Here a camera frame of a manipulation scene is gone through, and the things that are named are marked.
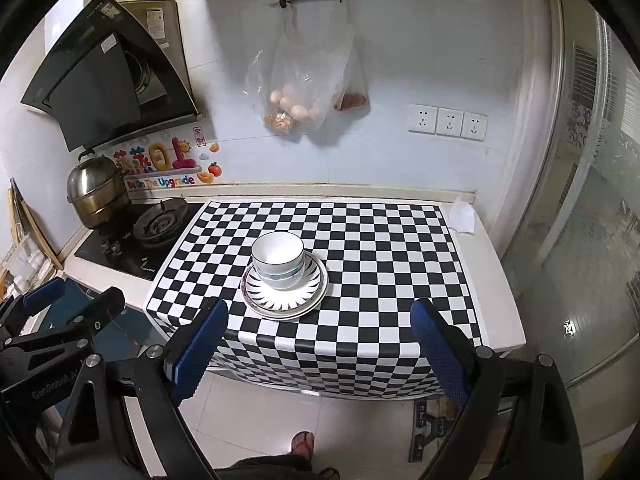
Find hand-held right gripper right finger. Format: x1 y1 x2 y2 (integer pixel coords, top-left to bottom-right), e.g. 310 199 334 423
410 297 586 480

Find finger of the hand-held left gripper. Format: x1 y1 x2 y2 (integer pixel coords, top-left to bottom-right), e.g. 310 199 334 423
0 276 68 335
2 287 126 352

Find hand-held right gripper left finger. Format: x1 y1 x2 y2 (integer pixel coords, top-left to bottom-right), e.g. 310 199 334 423
52 297 229 480

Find striped white plate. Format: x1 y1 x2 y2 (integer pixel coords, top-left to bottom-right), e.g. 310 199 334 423
241 251 329 313

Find blue cabinet door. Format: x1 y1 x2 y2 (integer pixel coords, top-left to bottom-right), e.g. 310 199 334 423
47 280 168 366

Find black gas stove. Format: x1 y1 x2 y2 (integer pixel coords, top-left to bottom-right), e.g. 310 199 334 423
74 199 203 281

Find wooden cutting board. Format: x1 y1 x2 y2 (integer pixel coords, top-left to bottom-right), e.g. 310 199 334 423
7 177 64 271

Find patterned floor mat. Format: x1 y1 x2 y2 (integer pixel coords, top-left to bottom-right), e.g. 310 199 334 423
407 397 468 463

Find black white checkered cloth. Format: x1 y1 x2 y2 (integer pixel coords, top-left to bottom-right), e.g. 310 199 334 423
144 200 491 401

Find black stove burner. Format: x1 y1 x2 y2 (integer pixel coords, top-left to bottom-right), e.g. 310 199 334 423
132 199 189 248

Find steel steamer pot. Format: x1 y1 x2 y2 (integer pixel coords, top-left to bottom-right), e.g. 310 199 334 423
66 149 132 231

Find crumpled white tissue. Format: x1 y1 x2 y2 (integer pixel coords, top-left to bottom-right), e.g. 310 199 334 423
447 196 478 235

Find person's dark trouser leg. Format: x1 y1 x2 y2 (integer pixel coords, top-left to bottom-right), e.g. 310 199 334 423
215 455 313 480

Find frosted glass sliding door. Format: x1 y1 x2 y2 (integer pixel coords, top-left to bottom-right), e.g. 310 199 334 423
500 0 640 391

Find black range hood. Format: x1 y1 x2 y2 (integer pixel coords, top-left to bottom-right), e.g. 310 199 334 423
20 0 203 153

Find clear bag with red food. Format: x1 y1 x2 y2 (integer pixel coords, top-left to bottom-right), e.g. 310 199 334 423
332 45 371 112

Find clear plastic bag of eggs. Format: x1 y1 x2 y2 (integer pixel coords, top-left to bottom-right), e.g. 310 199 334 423
244 2 356 136

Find colourful wall sticker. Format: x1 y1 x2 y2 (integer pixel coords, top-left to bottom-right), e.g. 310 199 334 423
111 127 223 192

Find white wall outlet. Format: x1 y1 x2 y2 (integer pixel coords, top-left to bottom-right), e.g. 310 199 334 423
436 107 465 138
461 111 488 142
408 104 439 135

